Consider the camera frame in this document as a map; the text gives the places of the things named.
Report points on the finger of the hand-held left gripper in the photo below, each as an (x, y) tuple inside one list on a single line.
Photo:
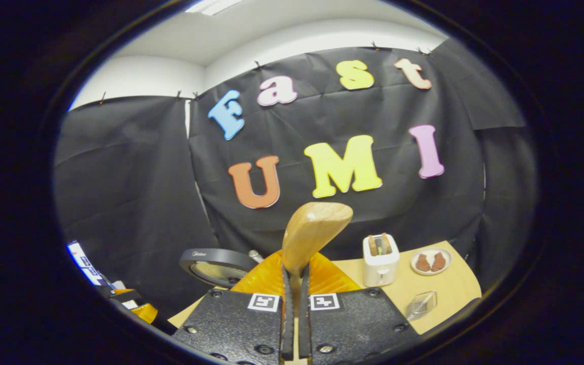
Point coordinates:
[(119, 293), (145, 313)]

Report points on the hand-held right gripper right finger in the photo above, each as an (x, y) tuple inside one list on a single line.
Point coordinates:
[(304, 329)]

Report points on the clear chopstick holder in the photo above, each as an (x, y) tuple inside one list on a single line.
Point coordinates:
[(421, 305)]

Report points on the dark grey rice cooker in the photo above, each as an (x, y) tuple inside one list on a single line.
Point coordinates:
[(216, 266)]

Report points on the white round plate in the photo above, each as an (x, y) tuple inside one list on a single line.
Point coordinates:
[(431, 272)]

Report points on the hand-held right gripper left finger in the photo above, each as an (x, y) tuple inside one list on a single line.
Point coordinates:
[(287, 324)]

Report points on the white toaster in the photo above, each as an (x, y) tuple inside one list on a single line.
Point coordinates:
[(380, 271)]

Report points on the brown meat piece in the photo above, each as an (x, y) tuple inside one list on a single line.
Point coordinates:
[(423, 262), (439, 261)]

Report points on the ceiling light panel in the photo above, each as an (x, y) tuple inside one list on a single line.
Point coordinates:
[(213, 6)]

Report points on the wooden spoon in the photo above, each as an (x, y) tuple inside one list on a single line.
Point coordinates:
[(312, 228)]

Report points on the white paper sheet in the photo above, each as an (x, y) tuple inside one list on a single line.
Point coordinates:
[(118, 285)]

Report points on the black backdrop cloth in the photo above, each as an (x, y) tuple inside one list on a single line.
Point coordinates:
[(145, 167)]

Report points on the toasted bread slice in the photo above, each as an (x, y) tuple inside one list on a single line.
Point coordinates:
[(372, 246), (386, 243)]

